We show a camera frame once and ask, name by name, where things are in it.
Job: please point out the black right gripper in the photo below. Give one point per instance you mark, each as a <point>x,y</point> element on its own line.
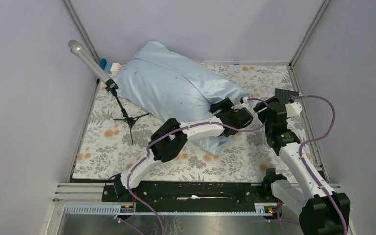
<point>261,115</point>

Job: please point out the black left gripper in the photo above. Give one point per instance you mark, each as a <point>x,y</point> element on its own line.
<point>224,105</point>

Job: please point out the light blue pillowcase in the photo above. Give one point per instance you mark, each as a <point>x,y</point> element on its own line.
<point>169,85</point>

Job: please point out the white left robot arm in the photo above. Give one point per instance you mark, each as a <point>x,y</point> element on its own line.
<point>168,141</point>

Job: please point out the dark grey studded baseplate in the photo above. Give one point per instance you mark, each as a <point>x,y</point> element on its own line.
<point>286,96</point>

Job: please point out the floral patterned table mat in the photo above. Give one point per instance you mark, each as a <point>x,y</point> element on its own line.
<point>109,146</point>

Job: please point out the blue and white block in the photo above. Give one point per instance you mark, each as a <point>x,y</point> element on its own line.
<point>111,68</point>

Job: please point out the silver microphone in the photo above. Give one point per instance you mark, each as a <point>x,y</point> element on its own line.
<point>77,49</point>

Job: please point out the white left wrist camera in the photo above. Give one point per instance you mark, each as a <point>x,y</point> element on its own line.
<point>244,103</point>

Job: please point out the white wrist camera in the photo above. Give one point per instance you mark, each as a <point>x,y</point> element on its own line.
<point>244,103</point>
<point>293,109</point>

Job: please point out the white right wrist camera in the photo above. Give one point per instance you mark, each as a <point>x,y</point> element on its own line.
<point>293,109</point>

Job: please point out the white slotted cable duct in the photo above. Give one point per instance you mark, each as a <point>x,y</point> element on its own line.
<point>184,209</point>

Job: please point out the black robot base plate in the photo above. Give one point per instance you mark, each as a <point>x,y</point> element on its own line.
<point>161,193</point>

